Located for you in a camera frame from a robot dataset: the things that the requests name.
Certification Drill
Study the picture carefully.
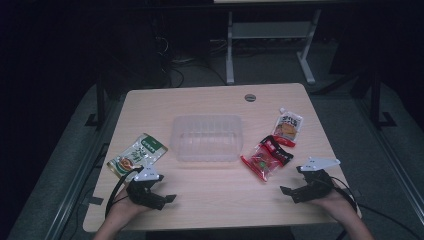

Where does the clear plastic container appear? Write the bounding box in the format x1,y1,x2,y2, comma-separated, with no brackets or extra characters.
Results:
169,114,245,163

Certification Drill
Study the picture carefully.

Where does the black metal stand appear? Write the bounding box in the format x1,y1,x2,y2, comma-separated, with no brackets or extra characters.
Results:
84,71,108,130
369,68,398,130

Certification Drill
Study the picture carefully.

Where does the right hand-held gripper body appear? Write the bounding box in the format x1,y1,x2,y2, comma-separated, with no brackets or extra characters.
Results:
290,156,342,205

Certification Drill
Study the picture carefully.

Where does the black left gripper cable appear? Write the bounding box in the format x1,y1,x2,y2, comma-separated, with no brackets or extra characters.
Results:
104,166,144,219

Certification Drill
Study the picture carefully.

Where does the white metal desk frame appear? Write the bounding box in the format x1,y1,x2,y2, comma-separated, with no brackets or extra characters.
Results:
213,0,424,86

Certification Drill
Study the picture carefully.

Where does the green snack packet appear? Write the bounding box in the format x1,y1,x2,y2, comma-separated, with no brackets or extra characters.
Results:
106,132,169,187

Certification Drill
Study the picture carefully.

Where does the person's left hand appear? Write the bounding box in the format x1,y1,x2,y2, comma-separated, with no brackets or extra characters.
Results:
105,186,152,224

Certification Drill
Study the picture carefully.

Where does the metal floor rail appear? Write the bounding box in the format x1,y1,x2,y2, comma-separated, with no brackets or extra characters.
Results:
353,96,424,218
43,94,126,240

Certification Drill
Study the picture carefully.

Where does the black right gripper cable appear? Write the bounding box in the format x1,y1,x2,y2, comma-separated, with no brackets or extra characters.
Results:
328,175,424,240

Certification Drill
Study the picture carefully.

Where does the white spouted sauce pouch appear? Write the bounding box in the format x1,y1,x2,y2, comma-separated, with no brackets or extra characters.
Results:
271,107,304,148

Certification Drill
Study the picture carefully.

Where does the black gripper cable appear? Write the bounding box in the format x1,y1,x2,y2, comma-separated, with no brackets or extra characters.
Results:
104,166,144,219
328,175,424,240

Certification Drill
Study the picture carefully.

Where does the red snack packet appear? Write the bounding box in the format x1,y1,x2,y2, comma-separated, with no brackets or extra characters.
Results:
240,134,295,183

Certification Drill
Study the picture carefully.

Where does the tangle of black cables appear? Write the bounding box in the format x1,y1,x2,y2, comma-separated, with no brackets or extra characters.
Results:
151,33,229,88

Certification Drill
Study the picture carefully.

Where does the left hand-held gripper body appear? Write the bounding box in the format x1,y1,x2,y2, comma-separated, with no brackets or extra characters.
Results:
125,163,168,211

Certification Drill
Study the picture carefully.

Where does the person's right hand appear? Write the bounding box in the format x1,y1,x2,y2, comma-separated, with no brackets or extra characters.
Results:
311,185,360,222

